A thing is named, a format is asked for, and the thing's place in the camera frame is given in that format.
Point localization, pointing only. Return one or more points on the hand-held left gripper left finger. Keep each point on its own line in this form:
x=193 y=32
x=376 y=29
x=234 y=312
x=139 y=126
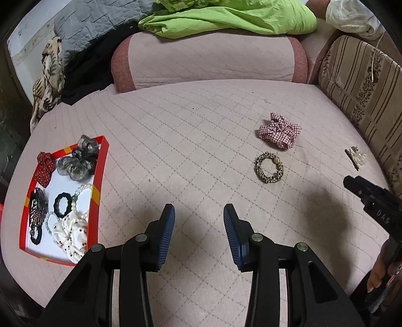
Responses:
x=165 y=239

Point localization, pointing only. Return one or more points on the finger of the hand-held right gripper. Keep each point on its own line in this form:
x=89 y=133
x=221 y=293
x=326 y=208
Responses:
x=358 y=187

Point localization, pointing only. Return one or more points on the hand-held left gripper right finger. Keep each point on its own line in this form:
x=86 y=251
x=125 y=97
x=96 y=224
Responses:
x=234 y=239

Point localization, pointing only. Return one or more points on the small hair clips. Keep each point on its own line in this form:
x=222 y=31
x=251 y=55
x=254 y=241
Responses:
x=353 y=157

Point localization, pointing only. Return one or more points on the leopard print scrunchie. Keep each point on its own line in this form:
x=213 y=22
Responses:
x=259 y=171

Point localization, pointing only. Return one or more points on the white dotted scrunchie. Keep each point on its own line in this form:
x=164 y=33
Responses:
x=70 y=235

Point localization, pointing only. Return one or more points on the red checked scrunchie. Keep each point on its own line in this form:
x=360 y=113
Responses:
x=279 y=129

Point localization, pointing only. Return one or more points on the grey sheer scrunchie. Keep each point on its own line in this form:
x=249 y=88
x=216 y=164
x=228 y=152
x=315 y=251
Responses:
x=75 y=166

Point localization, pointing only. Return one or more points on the red box lid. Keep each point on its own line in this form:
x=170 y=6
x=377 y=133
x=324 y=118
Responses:
x=55 y=185

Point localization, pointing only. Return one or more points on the black beaded scrunchie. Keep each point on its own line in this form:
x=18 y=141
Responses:
x=37 y=207

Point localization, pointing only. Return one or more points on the red dotted scrunchie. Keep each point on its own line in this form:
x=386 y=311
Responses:
x=45 y=166

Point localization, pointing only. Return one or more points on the person's right hand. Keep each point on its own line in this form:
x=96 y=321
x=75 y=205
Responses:
x=381 y=270

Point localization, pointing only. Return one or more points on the striped sofa cushion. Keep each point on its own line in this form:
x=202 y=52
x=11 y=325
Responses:
x=355 y=85

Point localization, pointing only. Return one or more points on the white crumpled cloth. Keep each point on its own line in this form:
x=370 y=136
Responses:
x=351 y=15

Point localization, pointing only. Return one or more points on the pink bolster cushion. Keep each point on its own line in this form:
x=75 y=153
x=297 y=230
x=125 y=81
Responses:
x=204 y=59

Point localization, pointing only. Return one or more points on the black cloth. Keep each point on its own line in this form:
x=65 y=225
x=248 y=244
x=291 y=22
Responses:
x=91 y=72

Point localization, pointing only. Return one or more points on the brown cushion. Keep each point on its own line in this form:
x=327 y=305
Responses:
x=317 y=8

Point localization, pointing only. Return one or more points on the animal print cloth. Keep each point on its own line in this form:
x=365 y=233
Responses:
x=50 y=81

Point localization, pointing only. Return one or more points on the green blanket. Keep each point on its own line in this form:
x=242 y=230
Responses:
x=235 y=15

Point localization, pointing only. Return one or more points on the grey quilted pillow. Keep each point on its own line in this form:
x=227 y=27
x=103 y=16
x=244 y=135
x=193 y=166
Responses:
x=94 y=22

